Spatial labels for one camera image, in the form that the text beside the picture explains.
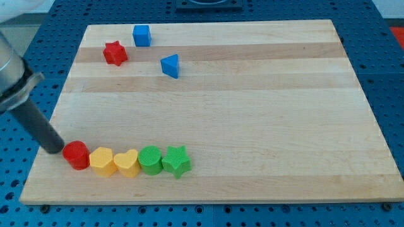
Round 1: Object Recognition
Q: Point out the blue triangle block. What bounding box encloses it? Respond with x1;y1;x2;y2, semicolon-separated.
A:
160;54;179;79

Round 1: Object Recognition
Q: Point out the green star block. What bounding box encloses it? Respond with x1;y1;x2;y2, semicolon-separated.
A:
162;146;192;179

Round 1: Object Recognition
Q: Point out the wooden board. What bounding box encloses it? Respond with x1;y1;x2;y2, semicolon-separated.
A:
20;20;403;205

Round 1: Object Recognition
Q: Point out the green cylinder block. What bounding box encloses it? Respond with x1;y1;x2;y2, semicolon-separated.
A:
138;146;163;175

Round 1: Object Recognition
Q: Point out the yellow heart block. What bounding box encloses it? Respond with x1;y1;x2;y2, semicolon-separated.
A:
114;149;141;178

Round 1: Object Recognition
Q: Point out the blue cube block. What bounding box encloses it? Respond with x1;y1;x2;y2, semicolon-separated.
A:
133;25;152;47

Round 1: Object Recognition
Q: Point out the red star block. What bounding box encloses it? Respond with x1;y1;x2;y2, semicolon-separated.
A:
103;40;128;66

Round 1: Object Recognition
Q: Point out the yellow hexagon block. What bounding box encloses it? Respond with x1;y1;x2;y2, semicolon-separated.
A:
89;147;117;177

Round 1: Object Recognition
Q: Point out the red cylinder block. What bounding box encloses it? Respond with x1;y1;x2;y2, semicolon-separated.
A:
62;141;90;170

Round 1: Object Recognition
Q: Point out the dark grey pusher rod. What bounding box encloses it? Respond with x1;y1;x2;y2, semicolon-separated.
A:
9;98;64;154

